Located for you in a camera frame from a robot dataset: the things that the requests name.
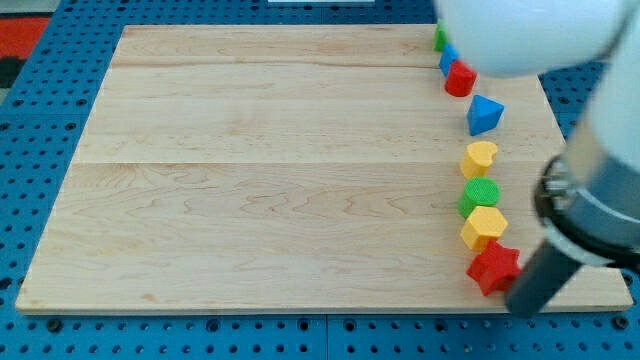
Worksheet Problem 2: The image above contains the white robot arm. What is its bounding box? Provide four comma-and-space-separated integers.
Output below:
436, 0, 639, 317

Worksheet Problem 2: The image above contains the blue triangle block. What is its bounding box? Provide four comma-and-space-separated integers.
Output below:
467, 95, 505, 136

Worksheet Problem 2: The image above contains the yellow hexagon block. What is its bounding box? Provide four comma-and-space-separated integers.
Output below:
460, 206, 509, 252

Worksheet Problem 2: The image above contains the blue cube block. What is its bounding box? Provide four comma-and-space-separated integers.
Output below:
439, 43, 459, 77

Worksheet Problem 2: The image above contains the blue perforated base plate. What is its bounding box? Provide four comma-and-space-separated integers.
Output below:
1, 0, 639, 359

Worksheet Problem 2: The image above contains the red cylinder block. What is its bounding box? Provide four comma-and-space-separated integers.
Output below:
445, 60, 477, 97

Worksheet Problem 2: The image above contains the red star block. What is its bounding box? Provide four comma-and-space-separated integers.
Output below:
466, 240, 521, 296

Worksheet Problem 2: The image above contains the light wooden board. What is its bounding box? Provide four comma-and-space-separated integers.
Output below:
14, 23, 635, 316

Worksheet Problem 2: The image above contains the yellow heart block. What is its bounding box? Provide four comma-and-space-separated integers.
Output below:
460, 141, 499, 180

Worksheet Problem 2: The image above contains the green cylinder block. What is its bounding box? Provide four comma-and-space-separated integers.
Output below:
457, 177, 501, 218

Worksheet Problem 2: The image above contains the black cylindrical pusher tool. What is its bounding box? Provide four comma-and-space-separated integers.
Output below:
504, 240, 583, 318

